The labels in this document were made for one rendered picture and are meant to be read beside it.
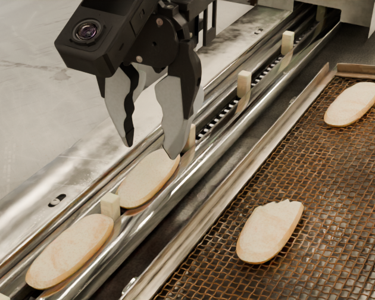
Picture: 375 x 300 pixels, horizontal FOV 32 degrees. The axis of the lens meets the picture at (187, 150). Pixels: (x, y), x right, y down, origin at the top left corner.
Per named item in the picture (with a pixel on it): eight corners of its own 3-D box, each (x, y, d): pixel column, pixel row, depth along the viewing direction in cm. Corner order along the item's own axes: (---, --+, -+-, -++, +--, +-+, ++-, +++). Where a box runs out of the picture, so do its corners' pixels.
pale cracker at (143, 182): (156, 147, 67) (155, 138, 66) (188, 156, 65) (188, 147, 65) (104, 203, 59) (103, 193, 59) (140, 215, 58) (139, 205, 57)
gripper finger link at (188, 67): (209, 113, 56) (194, 16, 52) (201, 122, 55) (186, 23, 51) (162, 110, 59) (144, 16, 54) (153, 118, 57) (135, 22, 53)
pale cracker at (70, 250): (89, 211, 58) (88, 202, 58) (124, 225, 57) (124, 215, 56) (13, 280, 51) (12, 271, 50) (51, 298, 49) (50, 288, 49)
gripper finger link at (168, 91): (221, 137, 63) (208, 47, 58) (194, 168, 58) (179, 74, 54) (193, 134, 64) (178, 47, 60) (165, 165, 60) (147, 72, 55)
